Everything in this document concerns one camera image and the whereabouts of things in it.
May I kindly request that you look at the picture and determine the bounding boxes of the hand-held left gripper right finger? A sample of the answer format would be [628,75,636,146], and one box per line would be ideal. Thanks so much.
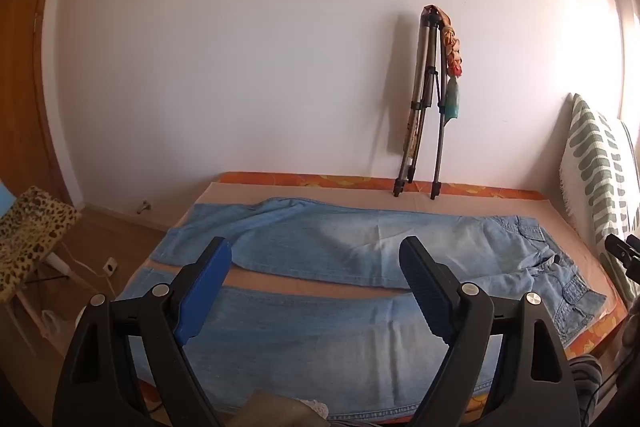
[398,236,581,427]

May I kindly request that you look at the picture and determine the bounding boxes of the light blue denim pants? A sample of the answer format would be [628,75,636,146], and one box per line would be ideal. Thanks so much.
[117,198,608,423]

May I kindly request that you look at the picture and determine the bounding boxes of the grey metal tripod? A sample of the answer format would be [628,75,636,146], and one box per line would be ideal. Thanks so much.
[393,6,451,200]

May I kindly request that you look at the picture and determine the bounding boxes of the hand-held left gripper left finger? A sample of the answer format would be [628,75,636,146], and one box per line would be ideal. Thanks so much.
[52,236,233,427]

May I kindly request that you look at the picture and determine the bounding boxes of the wooden door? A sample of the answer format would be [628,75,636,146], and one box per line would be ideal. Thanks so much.
[0,0,76,208]

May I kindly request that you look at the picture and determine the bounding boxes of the teal cloth piece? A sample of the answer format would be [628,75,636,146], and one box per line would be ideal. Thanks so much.
[445,77,461,124]

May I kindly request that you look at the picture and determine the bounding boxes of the white floor cable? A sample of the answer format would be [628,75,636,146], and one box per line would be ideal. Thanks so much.
[59,243,107,280]

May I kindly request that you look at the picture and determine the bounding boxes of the white green patterned pillow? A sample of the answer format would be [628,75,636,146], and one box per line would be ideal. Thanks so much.
[559,93,640,308]

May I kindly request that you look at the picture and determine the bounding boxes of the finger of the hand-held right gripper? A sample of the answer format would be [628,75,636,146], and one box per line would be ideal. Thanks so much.
[604,234,640,264]

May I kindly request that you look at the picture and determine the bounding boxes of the leopard print stool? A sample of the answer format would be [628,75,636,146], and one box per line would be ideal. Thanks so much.
[0,185,82,338]

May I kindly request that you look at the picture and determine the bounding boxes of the yellow floral cloth strip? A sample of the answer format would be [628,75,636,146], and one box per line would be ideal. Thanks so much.
[402,102,426,158]

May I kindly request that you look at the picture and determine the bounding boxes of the orange braided scarf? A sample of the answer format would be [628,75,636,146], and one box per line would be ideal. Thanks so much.
[434,7,464,78]

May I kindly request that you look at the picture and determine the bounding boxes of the light blue object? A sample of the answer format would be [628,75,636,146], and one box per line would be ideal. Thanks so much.
[0,181,15,219]

